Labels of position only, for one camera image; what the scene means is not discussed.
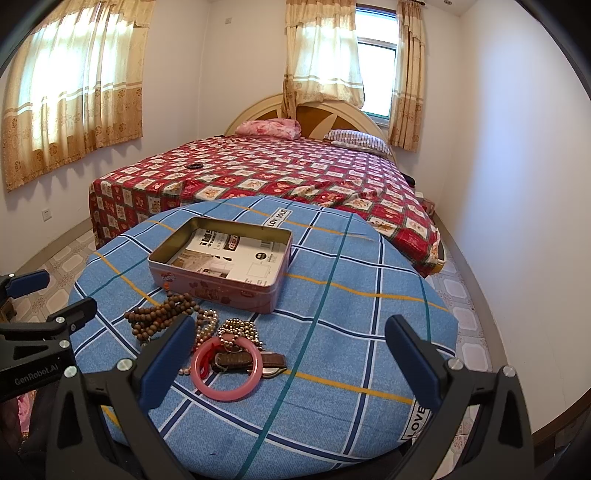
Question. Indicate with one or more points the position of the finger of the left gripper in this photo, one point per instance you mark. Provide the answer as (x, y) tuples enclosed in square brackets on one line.
[(14, 286), (67, 320)]

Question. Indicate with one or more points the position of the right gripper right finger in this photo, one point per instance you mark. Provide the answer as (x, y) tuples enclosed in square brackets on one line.
[(500, 444)]

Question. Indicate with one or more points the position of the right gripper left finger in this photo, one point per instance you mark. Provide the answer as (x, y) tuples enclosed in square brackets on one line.
[(100, 426)]

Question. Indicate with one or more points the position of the pink bangle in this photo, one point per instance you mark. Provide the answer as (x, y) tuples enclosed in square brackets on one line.
[(213, 354)]

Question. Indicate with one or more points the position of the blue plaid tablecloth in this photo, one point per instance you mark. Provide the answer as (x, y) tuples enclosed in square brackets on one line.
[(342, 398)]

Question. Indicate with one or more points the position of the pink metal tin box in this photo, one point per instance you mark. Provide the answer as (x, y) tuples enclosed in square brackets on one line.
[(238, 295)]

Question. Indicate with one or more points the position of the left window curtain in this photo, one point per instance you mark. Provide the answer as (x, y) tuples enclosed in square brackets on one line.
[(75, 86)]

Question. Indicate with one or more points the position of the window curtain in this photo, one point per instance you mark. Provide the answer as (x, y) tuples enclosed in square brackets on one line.
[(322, 55), (75, 86)]

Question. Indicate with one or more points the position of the pink floral pillow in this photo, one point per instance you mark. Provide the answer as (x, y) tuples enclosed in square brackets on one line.
[(288, 129)]

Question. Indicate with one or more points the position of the red patterned bedspread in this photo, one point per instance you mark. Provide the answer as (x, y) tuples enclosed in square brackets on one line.
[(302, 170)]

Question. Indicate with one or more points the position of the beige wooden headboard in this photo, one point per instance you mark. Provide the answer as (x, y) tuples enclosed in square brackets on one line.
[(316, 118)]

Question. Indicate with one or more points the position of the right narrow curtain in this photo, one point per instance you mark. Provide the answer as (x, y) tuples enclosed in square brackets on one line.
[(405, 126)]

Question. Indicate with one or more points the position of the plaid pillow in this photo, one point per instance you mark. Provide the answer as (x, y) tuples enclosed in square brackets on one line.
[(359, 141)]

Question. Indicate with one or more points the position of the middle window curtain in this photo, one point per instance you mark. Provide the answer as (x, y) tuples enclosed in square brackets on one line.
[(322, 55)]

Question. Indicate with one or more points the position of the window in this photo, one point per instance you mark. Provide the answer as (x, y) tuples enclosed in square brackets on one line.
[(378, 37)]

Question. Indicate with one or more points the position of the wall socket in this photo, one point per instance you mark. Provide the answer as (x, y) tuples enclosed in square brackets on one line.
[(46, 214)]

